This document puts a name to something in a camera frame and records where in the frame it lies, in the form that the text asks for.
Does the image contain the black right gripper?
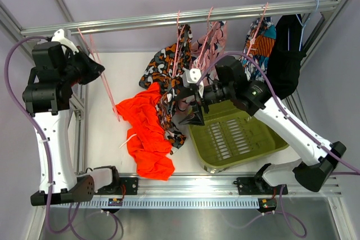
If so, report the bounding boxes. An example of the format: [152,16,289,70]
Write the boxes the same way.
[176,83,234,126]

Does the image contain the pink hanger of orange shorts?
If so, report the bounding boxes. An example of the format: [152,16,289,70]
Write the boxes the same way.
[77,27,122,123]

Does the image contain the bright orange shorts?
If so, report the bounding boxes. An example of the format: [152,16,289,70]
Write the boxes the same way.
[116,83,175,181]

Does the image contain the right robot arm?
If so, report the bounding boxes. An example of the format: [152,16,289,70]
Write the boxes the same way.
[176,53,346,193]

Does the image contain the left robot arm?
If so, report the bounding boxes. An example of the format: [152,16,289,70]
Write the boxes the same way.
[22,39,121,206]

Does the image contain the grey orange camouflage shorts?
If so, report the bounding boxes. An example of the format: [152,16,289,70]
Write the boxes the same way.
[139,41,186,149]

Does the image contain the pink floral shorts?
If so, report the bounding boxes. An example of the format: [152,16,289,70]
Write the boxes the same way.
[164,21,227,108]

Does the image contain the pink hanger of camouflage shorts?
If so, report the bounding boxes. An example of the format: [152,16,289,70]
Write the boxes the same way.
[172,10,184,78]

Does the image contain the pink hanger of floral shorts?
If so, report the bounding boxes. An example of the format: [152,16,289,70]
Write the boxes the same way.
[191,7,224,70]

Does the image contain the pink hanger of blue shorts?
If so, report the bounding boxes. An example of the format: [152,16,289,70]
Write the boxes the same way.
[246,2,269,56]

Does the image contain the blue orange patterned shorts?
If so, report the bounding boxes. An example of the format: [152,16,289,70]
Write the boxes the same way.
[239,16,276,81]

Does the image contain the black mesh shorts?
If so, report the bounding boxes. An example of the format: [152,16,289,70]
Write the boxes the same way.
[267,15,306,99]

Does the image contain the light blue hanger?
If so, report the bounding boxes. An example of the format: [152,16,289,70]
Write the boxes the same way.
[296,0,320,52]

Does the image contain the olive green plastic basket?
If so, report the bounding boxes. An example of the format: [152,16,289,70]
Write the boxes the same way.
[188,101,289,174]

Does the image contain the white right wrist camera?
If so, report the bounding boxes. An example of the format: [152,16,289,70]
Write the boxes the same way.
[182,68,204,98]

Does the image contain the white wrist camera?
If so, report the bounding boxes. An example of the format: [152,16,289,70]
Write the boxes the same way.
[51,28,79,53]
[182,68,204,98]

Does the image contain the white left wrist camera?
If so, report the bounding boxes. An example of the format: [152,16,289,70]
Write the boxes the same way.
[51,28,79,53]

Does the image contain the aluminium frame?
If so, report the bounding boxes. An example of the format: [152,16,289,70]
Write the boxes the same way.
[0,0,360,240]

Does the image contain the white slotted cable duct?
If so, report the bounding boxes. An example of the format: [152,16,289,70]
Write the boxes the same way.
[70,197,260,209]

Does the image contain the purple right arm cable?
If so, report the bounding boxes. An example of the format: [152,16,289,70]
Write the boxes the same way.
[196,51,360,238]

